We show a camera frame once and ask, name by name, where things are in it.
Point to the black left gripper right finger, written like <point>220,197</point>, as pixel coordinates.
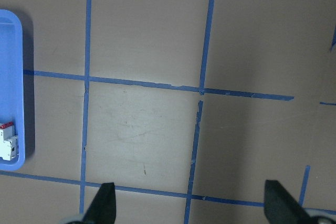
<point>280,207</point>

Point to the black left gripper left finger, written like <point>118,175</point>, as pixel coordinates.
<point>103,207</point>

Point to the white circuit breaker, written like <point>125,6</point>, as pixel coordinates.
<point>9,141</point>

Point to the blue plastic tray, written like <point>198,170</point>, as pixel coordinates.
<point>12,83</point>

